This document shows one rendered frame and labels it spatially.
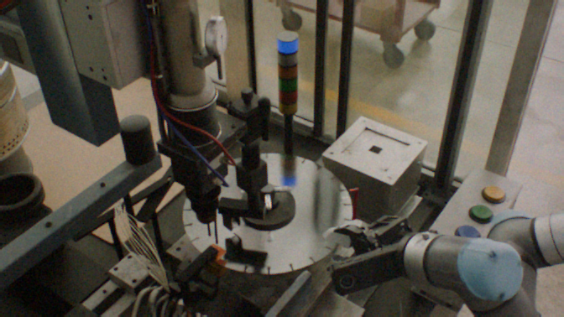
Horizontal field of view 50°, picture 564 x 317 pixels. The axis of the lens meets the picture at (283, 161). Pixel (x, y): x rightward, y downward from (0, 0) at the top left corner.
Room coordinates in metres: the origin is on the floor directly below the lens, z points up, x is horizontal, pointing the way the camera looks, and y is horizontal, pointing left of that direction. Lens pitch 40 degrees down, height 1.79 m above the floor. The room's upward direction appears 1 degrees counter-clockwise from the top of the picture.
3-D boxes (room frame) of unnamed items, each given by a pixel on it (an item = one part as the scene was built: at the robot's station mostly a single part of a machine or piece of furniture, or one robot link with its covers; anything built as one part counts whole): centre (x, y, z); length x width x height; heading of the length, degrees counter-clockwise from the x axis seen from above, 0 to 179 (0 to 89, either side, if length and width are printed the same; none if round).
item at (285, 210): (0.85, 0.03, 0.96); 0.11 x 0.11 x 0.03
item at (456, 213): (0.88, -0.39, 0.82); 0.28 x 0.11 x 0.15; 144
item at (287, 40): (1.15, -0.01, 1.14); 0.05 x 0.04 x 0.03; 54
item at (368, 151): (1.08, -0.21, 0.82); 0.18 x 0.18 x 0.15; 54
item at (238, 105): (0.78, 0.05, 1.17); 0.06 x 0.05 x 0.20; 135
